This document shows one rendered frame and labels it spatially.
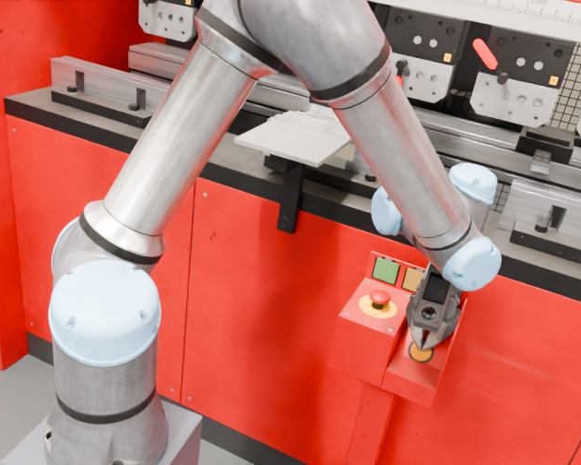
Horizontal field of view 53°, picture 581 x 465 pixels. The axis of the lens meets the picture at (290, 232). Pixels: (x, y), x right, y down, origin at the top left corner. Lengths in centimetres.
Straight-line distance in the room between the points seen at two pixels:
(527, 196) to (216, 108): 77
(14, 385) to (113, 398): 138
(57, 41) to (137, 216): 117
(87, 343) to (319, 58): 37
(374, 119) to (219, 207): 81
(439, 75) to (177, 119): 67
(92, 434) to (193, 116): 38
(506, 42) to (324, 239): 53
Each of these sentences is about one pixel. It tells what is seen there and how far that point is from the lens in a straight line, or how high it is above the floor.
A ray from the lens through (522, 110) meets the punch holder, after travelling 123.
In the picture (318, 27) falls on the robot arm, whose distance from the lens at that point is 58.
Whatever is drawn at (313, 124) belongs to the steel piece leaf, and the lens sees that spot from 127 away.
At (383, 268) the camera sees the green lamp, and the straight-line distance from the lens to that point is 116.
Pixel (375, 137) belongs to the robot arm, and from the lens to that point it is 64.
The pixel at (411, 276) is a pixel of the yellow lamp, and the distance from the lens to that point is 115.
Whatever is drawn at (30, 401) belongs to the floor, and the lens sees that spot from 201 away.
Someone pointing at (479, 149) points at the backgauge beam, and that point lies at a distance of 154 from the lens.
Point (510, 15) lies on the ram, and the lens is 121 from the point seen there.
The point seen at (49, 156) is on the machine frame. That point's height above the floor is 75.
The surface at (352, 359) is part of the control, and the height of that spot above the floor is 70.
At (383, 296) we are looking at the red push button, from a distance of 109.
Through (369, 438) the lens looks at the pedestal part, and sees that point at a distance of 128.
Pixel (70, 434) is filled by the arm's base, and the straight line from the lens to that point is 75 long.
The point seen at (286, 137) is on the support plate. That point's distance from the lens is 120.
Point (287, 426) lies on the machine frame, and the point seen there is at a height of 20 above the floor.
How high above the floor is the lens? 139
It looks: 28 degrees down
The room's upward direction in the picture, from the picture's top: 9 degrees clockwise
